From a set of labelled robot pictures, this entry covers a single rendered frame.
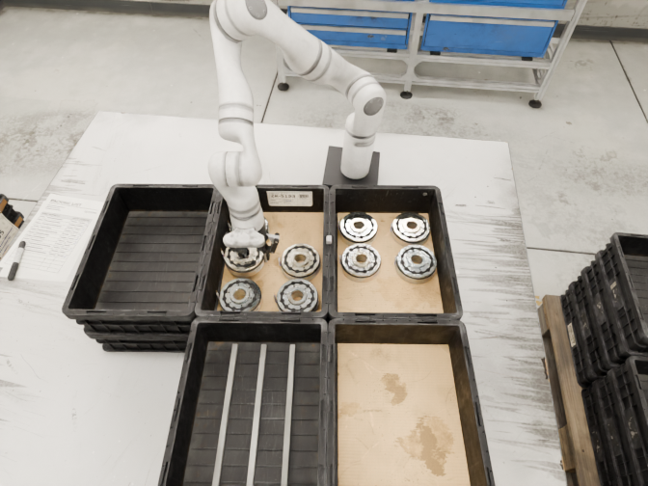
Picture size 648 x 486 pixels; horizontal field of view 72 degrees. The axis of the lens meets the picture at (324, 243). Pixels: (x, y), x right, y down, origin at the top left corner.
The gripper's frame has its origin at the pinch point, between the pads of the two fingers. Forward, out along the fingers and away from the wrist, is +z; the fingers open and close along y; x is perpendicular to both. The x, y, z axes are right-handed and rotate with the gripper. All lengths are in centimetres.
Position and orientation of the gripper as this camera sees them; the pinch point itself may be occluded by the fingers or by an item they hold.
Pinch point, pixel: (256, 256)
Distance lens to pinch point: 115.5
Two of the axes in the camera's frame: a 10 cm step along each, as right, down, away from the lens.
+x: -0.2, 8.1, -5.8
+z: 0.1, 5.8, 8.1
